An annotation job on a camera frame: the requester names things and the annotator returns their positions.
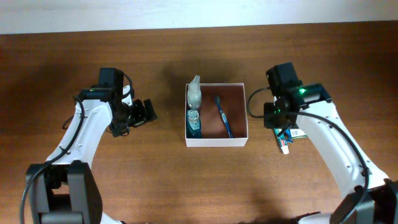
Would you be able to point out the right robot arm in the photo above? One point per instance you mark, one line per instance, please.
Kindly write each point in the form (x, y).
(368, 194)

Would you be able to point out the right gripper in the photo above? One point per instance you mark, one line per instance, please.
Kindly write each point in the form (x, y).
(269, 121)

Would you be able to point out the green toothpaste tube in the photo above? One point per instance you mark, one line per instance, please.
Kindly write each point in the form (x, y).
(280, 138)

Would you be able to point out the white crumpled sachet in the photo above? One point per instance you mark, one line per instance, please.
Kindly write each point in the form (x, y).
(297, 133)

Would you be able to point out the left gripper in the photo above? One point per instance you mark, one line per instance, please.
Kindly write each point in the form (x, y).
(142, 116)

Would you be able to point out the white cardboard box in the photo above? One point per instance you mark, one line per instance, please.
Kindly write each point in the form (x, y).
(213, 131)

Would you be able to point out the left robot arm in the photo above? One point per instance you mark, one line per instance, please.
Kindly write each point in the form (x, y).
(62, 189)

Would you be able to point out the teal mouthwash bottle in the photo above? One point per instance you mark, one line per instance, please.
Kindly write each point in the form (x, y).
(193, 124)

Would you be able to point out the clear spray bottle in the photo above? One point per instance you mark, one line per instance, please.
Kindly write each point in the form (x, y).
(194, 94)

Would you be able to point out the blue white toothbrush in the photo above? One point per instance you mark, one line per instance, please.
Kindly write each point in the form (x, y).
(223, 116)

